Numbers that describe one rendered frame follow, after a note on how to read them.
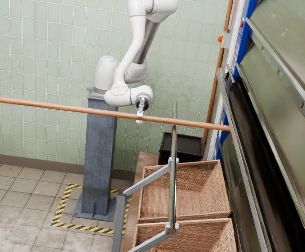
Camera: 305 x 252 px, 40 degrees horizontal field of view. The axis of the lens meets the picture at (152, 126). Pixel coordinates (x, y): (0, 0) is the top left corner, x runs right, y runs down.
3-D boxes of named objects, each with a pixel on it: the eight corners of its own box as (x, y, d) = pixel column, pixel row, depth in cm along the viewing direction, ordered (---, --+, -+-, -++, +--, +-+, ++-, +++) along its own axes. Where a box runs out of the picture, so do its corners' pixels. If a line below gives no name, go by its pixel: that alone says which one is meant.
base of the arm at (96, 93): (89, 87, 312) (89, 80, 310) (119, 91, 312) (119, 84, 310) (84, 96, 296) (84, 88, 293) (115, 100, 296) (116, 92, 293)
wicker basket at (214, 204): (213, 195, 279) (221, 158, 267) (222, 254, 228) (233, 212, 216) (140, 186, 278) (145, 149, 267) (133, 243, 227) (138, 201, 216)
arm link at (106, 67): (90, 83, 304) (92, 53, 295) (114, 81, 313) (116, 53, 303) (98, 91, 292) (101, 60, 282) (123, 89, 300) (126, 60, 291)
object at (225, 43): (229, 46, 307) (232, 32, 303) (231, 49, 298) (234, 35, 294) (219, 44, 307) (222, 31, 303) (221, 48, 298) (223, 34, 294)
